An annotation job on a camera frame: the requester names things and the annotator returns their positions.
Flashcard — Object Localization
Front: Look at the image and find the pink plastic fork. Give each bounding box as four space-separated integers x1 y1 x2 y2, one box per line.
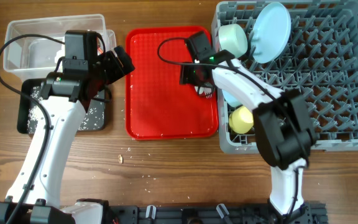
204 87 214 98

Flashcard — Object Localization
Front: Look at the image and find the light blue bowl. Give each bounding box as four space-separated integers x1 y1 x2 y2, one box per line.
222 90 242 108

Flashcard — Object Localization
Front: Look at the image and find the green bowl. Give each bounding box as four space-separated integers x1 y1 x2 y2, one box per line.
218 24 248 58

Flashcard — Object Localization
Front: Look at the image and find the yellow plastic cup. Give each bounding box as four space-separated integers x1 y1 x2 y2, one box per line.
229 106 254 134

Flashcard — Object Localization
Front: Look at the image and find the light blue plate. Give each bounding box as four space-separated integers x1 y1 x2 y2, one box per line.
250 2 291 63

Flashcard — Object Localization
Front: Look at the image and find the cream plastic spoon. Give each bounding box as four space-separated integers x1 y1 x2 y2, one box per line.
195 86 203 95

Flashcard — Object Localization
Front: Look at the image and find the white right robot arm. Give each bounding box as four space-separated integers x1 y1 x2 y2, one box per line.
181 58 317 222

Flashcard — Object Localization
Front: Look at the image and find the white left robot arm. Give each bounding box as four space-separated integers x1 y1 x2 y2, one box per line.
0 46 135 223

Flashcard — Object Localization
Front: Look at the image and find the black waste tray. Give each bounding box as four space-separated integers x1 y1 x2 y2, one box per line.
17 79 105 134

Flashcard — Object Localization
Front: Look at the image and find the grey dishwasher rack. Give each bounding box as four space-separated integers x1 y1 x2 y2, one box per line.
210 0 358 155

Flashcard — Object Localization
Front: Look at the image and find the red plastic tray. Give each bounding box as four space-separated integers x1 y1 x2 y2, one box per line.
125 26 219 140

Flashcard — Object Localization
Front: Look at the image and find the food leftovers rice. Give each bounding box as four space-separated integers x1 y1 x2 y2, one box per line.
25 100 105 134

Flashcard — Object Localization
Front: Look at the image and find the clear plastic bin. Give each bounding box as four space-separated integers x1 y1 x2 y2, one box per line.
3 14 116 81

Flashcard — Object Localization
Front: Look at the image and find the food scrap on table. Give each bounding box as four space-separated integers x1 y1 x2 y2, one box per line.
118 154 124 164

